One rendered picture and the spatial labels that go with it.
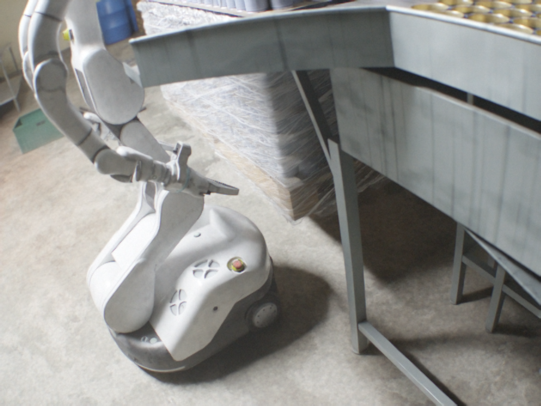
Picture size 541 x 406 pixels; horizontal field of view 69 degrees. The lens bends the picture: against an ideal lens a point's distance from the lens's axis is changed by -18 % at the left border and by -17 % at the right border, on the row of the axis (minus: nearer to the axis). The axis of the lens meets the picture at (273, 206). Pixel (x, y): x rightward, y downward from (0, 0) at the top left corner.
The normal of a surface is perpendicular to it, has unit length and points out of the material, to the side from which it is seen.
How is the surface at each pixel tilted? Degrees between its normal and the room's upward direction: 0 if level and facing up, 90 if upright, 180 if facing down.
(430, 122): 90
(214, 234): 0
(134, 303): 90
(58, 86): 100
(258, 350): 0
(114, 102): 91
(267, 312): 90
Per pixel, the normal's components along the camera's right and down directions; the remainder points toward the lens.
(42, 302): -0.18, -0.81
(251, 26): -0.27, 0.58
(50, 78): 0.52, 0.40
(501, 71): -0.86, 0.40
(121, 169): 0.64, 0.50
